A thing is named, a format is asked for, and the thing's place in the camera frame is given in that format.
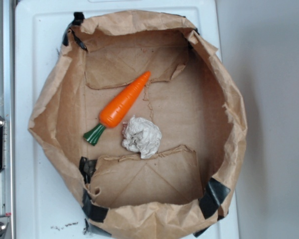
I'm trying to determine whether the white paper ball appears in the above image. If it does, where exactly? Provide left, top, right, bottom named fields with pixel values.
left=122, top=116, right=162, bottom=159

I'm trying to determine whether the orange toy carrot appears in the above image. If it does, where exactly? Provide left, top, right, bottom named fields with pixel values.
left=83, top=71, right=151, bottom=146

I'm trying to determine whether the brown paper bag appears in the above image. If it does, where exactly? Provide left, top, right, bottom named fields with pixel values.
left=28, top=10, right=247, bottom=239

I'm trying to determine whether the white plastic tray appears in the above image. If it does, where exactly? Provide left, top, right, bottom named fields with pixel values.
left=14, top=0, right=240, bottom=239

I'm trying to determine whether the aluminium frame rail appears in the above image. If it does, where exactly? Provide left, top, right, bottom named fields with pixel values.
left=0, top=0, right=16, bottom=239

